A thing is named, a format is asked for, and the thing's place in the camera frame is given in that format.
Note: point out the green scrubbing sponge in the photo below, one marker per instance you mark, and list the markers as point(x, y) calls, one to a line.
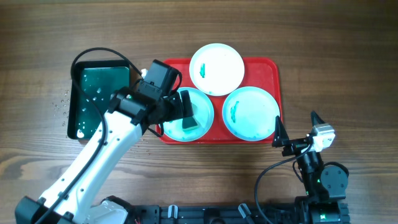
point(189, 122)

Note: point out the red plastic tray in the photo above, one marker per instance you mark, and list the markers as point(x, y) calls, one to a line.
point(260, 72)

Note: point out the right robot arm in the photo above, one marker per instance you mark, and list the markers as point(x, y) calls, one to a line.
point(325, 182)

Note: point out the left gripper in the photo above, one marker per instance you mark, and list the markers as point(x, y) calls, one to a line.
point(176, 110)

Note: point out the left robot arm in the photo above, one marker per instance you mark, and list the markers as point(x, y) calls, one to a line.
point(70, 198)

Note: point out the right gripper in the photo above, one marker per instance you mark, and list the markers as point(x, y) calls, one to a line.
point(280, 139)

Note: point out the light blue plate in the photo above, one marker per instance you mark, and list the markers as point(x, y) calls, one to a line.
point(203, 113)
point(249, 113)

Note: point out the white round plate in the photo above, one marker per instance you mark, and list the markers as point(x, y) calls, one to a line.
point(216, 69)

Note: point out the black tray with water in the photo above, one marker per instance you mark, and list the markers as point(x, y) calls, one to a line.
point(98, 79)

